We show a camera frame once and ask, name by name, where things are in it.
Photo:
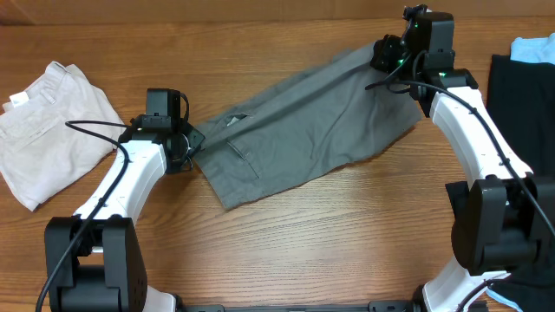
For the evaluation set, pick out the folded beige shorts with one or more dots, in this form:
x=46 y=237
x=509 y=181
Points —
x=40 y=155

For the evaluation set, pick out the brown cardboard backdrop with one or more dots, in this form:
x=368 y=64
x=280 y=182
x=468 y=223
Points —
x=73 y=12

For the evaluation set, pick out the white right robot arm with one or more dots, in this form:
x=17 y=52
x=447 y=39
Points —
x=503 y=213

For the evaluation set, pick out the grey shorts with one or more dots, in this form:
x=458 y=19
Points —
x=302 y=128

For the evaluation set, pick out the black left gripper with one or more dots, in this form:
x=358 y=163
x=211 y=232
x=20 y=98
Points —
x=193 y=137

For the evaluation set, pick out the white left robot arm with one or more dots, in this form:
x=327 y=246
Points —
x=93 y=258

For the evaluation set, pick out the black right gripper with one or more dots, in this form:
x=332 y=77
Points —
x=387 y=46

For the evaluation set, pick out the black garment with logo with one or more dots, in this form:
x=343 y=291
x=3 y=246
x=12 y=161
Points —
x=520 y=101

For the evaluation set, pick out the light blue garment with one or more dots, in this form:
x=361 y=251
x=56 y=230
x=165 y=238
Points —
x=533 y=50

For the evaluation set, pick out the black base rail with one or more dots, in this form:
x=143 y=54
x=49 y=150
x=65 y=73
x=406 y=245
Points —
x=376 y=306

